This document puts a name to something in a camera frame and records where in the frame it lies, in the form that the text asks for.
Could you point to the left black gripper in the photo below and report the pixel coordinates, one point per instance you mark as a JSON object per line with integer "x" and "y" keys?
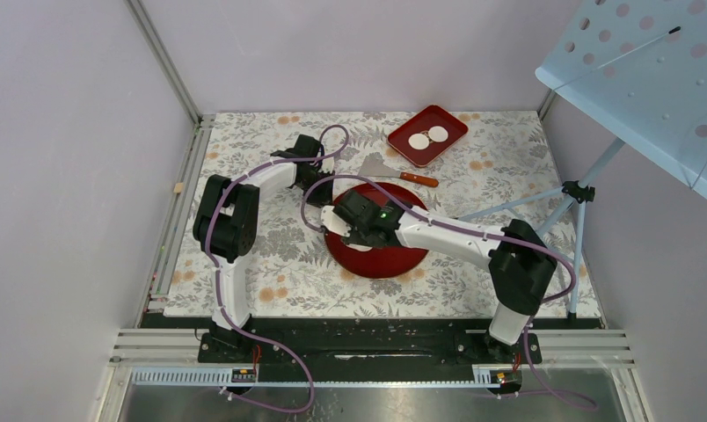
{"x": 323, "y": 198}

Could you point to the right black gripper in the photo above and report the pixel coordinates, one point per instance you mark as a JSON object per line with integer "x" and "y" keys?
{"x": 354, "y": 239}

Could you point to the round red tray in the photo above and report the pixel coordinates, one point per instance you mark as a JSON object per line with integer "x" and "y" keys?
{"x": 383, "y": 263}

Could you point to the white dough ball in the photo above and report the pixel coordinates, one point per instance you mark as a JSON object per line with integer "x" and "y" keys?
{"x": 360, "y": 248}

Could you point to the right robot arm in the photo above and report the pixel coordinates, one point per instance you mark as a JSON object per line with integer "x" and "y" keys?
{"x": 517, "y": 260}

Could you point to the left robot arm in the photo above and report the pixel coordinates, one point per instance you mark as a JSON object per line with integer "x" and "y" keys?
{"x": 227, "y": 222}

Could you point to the left round dumpling wrapper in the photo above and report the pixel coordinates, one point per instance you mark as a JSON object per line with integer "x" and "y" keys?
{"x": 419, "y": 141}

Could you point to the round dumpling wrapper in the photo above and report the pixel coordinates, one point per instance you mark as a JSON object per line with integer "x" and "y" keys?
{"x": 419, "y": 141}
{"x": 438, "y": 134}

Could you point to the right round dumpling wrapper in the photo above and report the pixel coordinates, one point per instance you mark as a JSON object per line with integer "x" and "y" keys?
{"x": 438, "y": 134}

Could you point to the floral patterned table mat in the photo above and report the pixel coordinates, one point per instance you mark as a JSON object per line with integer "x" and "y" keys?
{"x": 503, "y": 157}

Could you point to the red rectangular tray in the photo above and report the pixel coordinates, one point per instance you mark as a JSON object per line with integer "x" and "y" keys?
{"x": 432, "y": 115}

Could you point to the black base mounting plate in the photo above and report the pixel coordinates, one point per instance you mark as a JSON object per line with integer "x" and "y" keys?
{"x": 318, "y": 350}

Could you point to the light blue tripod stand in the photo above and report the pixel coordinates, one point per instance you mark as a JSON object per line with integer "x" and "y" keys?
{"x": 574, "y": 194}

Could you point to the light blue perforated panel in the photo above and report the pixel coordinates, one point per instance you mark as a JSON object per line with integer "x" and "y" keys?
{"x": 639, "y": 69}

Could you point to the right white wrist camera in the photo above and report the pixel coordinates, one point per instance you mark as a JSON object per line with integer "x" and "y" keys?
{"x": 333, "y": 223}

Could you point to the scraper with orange handle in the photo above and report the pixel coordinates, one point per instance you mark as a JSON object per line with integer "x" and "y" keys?
{"x": 373, "y": 166}

